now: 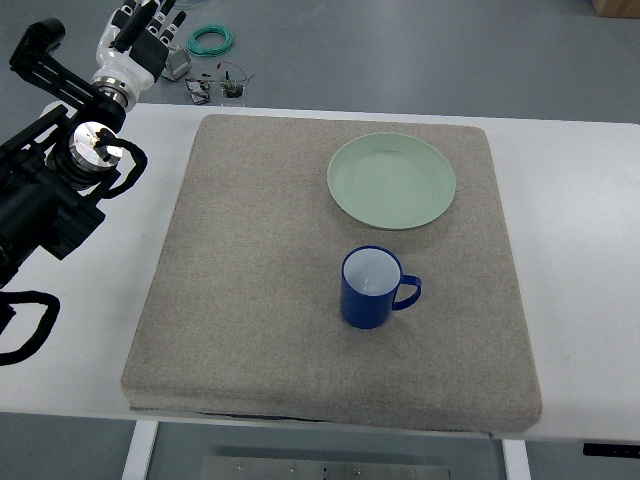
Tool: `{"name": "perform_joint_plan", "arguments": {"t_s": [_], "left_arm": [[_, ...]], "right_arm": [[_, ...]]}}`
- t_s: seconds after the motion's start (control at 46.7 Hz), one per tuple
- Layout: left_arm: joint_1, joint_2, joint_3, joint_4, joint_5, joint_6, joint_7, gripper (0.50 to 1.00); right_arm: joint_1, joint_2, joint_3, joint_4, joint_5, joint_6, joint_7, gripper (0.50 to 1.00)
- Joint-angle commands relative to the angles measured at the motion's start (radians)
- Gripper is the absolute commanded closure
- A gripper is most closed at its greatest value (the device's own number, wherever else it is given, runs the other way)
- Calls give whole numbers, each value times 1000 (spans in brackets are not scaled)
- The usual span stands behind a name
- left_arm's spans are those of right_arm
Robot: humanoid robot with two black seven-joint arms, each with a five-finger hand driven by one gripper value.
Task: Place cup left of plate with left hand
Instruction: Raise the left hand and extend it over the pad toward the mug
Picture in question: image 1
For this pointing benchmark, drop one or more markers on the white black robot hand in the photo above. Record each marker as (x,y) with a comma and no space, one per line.
(134,46)

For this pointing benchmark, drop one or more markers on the blue enamel mug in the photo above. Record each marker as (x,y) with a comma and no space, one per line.
(373,285)

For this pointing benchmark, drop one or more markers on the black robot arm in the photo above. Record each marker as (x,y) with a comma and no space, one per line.
(55,171)

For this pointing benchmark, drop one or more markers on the light green plate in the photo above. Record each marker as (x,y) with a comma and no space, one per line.
(391,181)

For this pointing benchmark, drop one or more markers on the small grey metal box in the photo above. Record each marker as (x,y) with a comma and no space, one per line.
(177,64)

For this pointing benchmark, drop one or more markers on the dark foil packet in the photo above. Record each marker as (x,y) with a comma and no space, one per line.
(199,91)

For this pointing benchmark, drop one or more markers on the beige felt mat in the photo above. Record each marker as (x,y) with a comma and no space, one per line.
(242,316)

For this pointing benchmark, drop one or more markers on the cardboard box corner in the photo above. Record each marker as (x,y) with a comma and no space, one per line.
(624,9)

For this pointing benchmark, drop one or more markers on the black table control panel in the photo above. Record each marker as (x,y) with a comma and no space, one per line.
(611,450)

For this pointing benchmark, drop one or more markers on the small circuit board with wires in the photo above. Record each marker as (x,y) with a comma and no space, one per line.
(233,79)

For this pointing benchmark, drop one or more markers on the white table leg frame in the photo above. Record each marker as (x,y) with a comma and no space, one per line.
(141,447)

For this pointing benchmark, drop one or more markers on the grey metal base plate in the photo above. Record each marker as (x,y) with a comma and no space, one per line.
(225,467)

